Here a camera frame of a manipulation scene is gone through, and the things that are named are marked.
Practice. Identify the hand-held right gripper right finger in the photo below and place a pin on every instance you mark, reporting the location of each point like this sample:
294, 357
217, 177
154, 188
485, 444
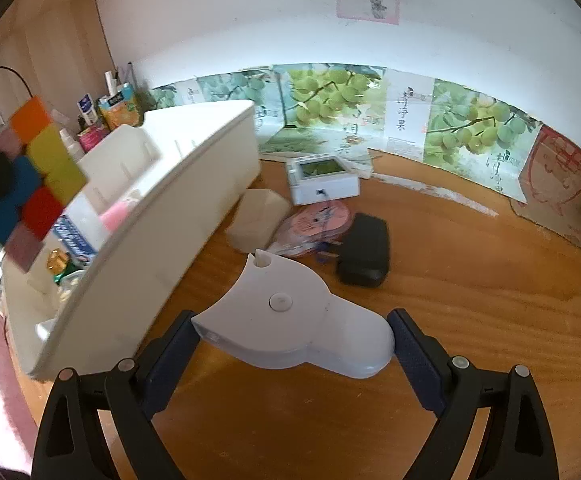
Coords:
420, 360

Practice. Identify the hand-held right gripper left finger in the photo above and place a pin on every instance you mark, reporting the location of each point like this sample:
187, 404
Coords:
166, 360

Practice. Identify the colourful puzzle cube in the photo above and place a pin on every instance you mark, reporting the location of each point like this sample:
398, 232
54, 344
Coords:
45, 160

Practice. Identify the gold and green trinket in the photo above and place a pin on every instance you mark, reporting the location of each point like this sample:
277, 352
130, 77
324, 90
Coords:
59, 262

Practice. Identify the white plastic handheld device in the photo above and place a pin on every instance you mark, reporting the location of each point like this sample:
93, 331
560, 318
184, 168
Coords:
295, 320

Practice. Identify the white plastic bin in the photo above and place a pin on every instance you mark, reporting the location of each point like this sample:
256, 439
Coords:
180, 200

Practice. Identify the clear box with blue label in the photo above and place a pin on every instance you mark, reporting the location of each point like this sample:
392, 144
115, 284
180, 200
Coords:
75, 240

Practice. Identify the blue and white tube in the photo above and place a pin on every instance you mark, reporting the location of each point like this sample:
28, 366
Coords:
86, 110

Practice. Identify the black case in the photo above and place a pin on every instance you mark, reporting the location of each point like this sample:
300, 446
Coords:
365, 250

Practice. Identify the pink plastic item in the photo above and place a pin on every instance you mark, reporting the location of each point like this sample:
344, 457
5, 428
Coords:
116, 216

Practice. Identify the white rolled paper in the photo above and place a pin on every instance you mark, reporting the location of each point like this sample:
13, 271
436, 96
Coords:
111, 82

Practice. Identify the small beige paper box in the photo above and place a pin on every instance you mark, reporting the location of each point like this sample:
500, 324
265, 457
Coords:
258, 220

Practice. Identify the pink round tape dispenser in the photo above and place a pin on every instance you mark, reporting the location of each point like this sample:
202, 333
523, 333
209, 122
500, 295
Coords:
315, 222

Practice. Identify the white device with screen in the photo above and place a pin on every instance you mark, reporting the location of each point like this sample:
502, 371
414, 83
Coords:
323, 180

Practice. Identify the red print cardboard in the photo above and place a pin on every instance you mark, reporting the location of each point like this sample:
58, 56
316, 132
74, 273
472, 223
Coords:
555, 180

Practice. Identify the grape print paper panels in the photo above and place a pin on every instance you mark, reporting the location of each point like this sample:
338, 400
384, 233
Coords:
320, 100

